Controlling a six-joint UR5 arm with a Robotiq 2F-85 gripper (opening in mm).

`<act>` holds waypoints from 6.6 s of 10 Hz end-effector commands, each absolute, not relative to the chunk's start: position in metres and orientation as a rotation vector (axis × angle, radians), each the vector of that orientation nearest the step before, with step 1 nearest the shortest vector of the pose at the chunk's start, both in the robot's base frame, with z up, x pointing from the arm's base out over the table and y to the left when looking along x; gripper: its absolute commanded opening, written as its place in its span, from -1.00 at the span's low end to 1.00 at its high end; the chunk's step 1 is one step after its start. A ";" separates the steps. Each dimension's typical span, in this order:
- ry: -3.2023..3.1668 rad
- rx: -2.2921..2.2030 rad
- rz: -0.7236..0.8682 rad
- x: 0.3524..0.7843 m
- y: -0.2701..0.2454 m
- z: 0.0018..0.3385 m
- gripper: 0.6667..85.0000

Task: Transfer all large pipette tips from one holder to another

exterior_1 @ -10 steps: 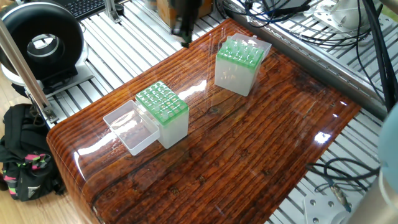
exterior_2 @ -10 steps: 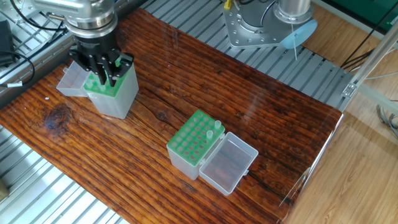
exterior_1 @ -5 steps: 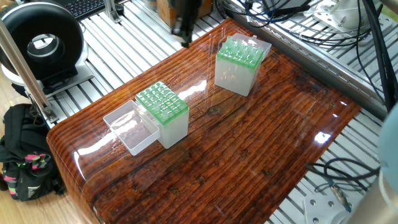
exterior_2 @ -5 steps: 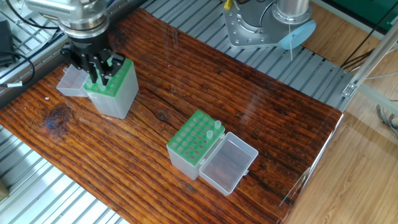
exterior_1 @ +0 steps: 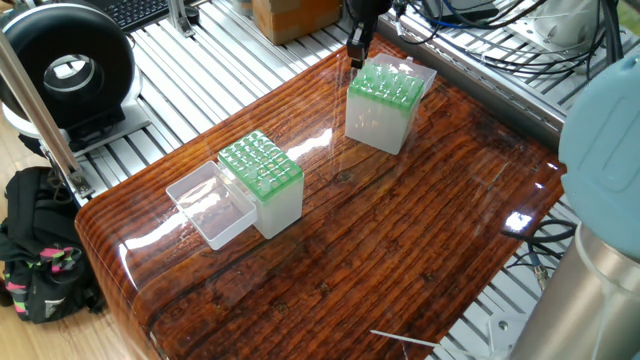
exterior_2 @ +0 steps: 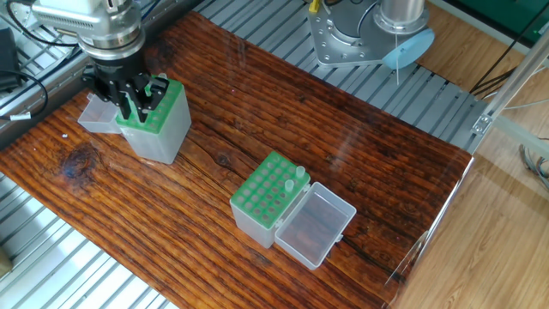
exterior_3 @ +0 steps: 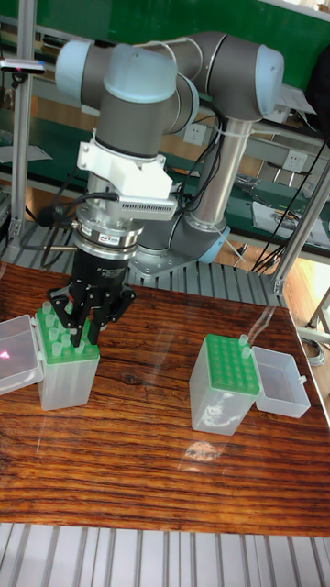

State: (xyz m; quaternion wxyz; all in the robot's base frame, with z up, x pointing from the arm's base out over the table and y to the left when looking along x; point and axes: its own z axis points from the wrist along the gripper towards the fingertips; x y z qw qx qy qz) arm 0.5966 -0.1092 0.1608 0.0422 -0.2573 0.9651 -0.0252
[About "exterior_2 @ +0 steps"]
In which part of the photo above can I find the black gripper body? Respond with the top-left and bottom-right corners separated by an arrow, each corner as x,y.
83,47 -> 149,97

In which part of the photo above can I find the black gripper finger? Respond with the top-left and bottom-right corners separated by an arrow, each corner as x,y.
146,76 -> 171,100
116,88 -> 151,123

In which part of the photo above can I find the clear tip box with tips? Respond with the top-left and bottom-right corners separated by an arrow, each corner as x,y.
77,77 -> 191,164

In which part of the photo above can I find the black electronic box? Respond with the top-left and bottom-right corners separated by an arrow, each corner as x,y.
0,26 -> 18,91

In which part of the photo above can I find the clear tip box green rack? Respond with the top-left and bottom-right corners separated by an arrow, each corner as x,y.
230,152 -> 358,271

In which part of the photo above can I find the silver robot mounting plate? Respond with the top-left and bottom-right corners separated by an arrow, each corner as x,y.
309,9 -> 401,68

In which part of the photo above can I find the glossy brown wooden board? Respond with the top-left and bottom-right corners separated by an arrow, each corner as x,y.
0,9 -> 475,309

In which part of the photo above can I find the black cable bundle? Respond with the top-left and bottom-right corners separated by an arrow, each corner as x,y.
0,69 -> 51,119

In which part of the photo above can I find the white cable tie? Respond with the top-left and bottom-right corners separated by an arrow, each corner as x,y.
392,30 -> 404,87

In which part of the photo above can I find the aluminium frame post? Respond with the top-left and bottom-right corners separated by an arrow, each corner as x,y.
470,43 -> 549,157

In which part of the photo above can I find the grey cable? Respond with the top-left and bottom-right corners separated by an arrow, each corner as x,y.
518,142 -> 549,186

